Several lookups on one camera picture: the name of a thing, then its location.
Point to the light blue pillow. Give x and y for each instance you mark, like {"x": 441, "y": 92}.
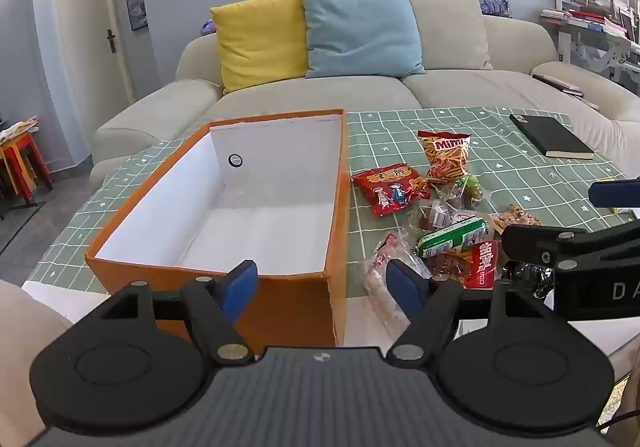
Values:
{"x": 360, "y": 32}

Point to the green candy bag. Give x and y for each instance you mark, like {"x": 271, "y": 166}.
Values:
{"x": 465, "y": 189}

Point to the white door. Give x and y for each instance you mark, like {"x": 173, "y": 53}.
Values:
{"x": 85, "y": 2}

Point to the red cartoon snack packet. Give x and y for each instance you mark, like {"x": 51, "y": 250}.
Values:
{"x": 387, "y": 189}

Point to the orange cardboard box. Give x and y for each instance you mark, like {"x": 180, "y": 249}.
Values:
{"x": 295, "y": 302}

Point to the amber snack packet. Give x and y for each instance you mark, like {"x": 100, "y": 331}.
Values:
{"x": 450, "y": 266}

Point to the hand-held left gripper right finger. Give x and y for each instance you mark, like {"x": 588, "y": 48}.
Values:
{"x": 404, "y": 289}

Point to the stack of books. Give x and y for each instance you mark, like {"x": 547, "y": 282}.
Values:
{"x": 585, "y": 19}

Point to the black notebook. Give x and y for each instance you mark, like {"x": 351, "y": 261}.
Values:
{"x": 552, "y": 134}

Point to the clear cracker packet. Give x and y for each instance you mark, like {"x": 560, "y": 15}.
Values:
{"x": 380, "y": 272}

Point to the beige sofa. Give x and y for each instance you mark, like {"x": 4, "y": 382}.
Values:
{"x": 320, "y": 97}

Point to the yellow pillow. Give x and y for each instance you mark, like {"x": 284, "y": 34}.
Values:
{"x": 260, "y": 42}

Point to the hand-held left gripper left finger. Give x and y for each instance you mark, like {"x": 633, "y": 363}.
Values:
{"x": 241, "y": 288}

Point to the stacked red yellow stools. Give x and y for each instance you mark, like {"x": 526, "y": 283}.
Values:
{"x": 25, "y": 167}

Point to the nut brittle packet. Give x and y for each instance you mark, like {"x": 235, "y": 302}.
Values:
{"x": 517, "y": 216}

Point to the beige back cushion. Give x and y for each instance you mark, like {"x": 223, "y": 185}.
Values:
{"x": 450, "y": 27}

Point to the thin dark book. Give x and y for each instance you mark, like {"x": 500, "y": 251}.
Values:
{"x": 557, "y": 84}

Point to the orange stick snack packet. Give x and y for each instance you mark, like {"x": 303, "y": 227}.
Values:
{"x": 447, "y": 157}

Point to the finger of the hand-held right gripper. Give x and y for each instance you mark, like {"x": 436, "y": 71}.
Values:
{"x": 540, "y": 242}
{"x": 612, "y": 193}

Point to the pile of papers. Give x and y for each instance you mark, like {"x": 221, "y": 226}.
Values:
{"x": 20, "y": 128}

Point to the green sausage packet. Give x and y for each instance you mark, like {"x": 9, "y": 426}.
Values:
{"x": 452, "y": 237}

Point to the white desk rack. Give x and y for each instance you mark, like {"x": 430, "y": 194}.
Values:
{"x": 600, "y": 52}

